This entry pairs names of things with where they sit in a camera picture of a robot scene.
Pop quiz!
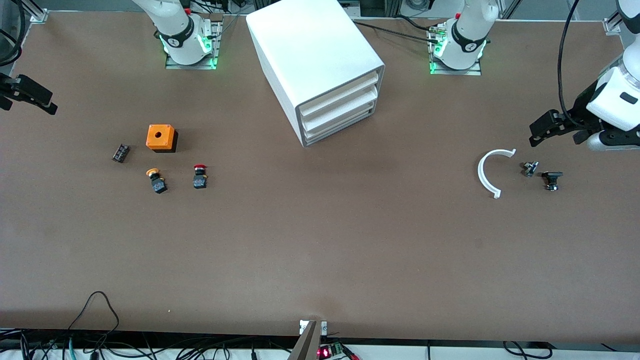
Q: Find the white drawer with sloped lip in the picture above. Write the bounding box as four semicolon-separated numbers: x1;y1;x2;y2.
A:
304;106;376;144

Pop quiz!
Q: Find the yellow push button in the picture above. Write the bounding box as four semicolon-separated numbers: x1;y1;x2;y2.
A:
146;168;169;195

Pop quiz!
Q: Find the white shallow drawer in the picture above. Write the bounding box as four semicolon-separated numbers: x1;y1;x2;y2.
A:
301;89;377;132
298;71;380;117

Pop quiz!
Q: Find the white drawer cabinet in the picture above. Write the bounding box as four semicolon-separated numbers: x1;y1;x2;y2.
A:
245;0;386;148

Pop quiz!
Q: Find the orange box with hole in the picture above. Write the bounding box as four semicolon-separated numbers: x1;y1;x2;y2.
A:
145;124;179;153

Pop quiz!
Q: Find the circuit board with red light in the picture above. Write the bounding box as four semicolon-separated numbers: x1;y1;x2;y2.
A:
317;342;361;360

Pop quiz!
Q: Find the black flat-head switch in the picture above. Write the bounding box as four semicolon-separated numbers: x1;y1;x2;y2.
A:
541;171;564;192

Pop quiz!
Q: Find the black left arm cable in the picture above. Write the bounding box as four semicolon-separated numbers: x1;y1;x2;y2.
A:
557;0;583;128

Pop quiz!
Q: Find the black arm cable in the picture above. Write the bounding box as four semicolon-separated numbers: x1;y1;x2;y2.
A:
557;0;583;128
0;0;26;67

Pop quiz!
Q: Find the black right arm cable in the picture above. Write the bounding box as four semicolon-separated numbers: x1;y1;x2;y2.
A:
0;0;26;67

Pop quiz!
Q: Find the white half ring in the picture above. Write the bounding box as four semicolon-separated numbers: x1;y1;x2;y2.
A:
477;148;517;199

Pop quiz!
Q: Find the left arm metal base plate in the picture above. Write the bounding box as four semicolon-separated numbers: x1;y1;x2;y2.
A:
429;25;482;76

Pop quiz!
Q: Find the black cable on table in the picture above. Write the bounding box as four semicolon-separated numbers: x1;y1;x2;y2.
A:
350;19;443;43

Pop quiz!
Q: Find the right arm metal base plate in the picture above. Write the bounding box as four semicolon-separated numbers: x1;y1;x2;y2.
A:
165;20;223;70

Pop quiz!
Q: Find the black curled cable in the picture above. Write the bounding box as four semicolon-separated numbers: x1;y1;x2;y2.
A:
502;341;553;360

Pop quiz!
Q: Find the thin black looped cable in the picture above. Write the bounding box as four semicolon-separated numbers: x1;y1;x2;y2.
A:
67;291;121;346

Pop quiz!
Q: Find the black cable bundle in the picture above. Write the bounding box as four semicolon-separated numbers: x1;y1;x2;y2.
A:
0;327;301;360

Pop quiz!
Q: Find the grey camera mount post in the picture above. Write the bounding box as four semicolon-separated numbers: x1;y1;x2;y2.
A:
287;320;328;360

